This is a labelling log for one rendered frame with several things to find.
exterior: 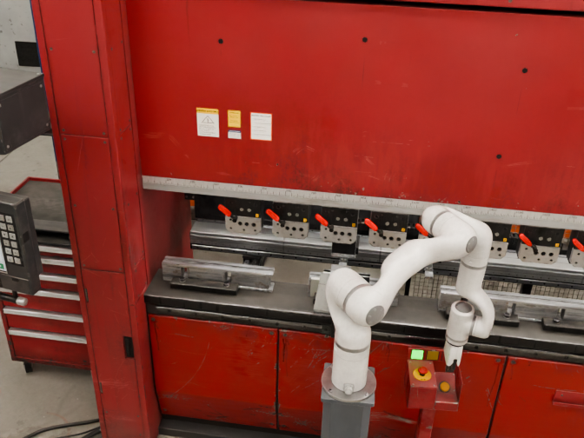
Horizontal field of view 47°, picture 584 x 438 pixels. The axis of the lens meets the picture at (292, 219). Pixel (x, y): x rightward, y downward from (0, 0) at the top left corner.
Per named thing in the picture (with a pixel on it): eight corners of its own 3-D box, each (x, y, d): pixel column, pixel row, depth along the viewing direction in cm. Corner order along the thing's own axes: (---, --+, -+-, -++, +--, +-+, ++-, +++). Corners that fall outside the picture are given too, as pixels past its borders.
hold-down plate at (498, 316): (445, 319, 285) (446, 314, 283) (445, 311, 290) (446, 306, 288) (518, 328, 281) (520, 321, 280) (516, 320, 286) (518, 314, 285)
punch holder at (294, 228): (272, 236, 282) (272, 202, 274) (275, 226, 290) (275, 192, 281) (308, 240, 281) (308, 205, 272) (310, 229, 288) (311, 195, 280)
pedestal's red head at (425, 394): (407, 408, 269) (412, 374, 260) (403, 380, 283) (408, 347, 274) (457, 411, 269) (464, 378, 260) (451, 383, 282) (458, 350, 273)
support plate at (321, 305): (313, 311, 269) (313, 308, 268) (321, 274, 291) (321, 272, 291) (358, 316, 267) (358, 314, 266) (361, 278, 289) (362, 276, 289)
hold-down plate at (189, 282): (169, 288, 299) (169, 282, 298) (173, 282, 304) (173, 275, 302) (235, 295, 296) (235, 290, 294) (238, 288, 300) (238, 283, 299)
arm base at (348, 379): (375, 405, 224) (381, 362, 215) (319, 399, 226) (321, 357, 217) (375, 366, 241) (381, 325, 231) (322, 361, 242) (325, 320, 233)
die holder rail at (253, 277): (162, 280, 304) (161, 262, 300) (167, 273, 309) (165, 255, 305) (272, 292, 299) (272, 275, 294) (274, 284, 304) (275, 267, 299)
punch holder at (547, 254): (517, 261, 271) (525, 226, 262) (514, 249, 278) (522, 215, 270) (555, 265, 269) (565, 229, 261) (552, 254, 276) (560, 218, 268)
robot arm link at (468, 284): (508, 262, 237) (491, 331, 252) (463, 251, 242) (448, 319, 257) (506, 275, 230) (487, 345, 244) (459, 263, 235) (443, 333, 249)
